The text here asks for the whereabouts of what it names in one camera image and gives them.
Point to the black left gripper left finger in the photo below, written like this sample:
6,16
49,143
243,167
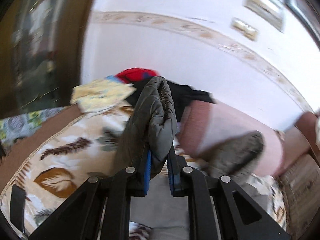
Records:
100,207

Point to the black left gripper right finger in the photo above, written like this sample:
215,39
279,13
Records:
219,208

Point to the grey quilted hooded jacket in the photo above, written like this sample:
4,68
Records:
151,127

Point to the leaf patterned bed blanket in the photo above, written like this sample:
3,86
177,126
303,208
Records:
43,170

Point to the pink folded quilt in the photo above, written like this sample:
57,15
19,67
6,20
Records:
205,125

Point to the pink pillow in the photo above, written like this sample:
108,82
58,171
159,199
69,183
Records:
299,140

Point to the yellow patterned cloth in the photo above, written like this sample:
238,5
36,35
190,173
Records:
101,94

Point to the black garment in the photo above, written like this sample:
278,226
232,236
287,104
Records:
182,96

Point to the red and blue garment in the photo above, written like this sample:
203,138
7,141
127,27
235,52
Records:
134,75

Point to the brown door with glass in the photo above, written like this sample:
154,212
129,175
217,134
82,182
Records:
41,46

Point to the small wall plaque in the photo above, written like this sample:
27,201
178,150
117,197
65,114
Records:
245,29

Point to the framed wall picture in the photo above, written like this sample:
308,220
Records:
271,11

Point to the dark window frame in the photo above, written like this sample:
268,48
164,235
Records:
308,16

